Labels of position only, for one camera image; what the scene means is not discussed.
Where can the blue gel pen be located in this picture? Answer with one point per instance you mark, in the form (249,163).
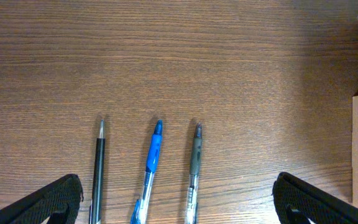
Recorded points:
(139,215)

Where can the black slim pen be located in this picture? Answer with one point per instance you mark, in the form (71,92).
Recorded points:
(97,190)

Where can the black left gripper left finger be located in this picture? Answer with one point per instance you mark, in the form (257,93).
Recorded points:
(57,202)

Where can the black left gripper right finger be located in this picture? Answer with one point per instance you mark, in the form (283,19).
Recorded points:
(297,201)

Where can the dark grey gel pen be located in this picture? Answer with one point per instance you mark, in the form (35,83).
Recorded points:
(191,211)

